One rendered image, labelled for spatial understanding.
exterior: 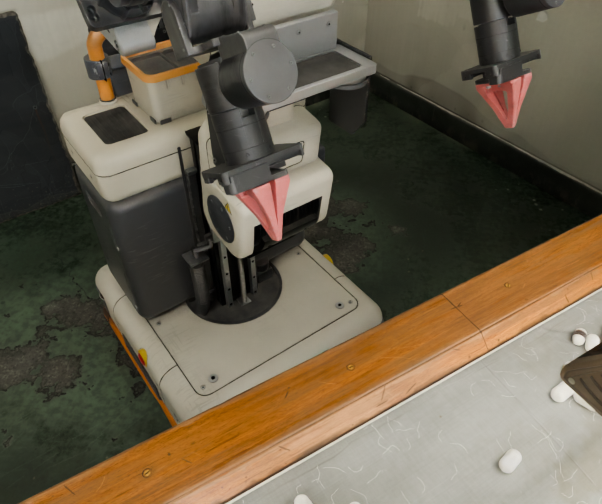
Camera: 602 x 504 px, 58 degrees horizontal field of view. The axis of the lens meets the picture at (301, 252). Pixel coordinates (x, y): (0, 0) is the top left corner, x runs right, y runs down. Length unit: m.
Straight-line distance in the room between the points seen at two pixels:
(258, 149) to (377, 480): 0.43
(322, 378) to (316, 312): 0.72
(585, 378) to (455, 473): 0.33
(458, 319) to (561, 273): 0.22
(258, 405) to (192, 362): 0.67
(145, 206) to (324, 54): 0.55
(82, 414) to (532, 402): 1.28
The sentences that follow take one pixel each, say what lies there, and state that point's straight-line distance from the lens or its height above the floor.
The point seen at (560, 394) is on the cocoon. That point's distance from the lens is 0.85.
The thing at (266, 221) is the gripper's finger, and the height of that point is 1.01.
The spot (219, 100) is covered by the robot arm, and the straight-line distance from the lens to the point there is 0.58.
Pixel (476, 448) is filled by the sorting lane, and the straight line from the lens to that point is 0.79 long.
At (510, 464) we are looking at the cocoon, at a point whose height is 0.76.
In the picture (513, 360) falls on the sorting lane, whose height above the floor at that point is 0.74.
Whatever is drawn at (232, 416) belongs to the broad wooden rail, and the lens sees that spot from 0.76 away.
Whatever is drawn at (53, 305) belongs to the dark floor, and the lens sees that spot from 2.07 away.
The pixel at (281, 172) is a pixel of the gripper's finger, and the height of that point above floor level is 1.08.
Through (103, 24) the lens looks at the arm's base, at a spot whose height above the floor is 1.15.
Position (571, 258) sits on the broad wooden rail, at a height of 0.76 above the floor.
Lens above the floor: 1.42
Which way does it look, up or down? 43 degrees down
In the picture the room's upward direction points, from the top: straight up
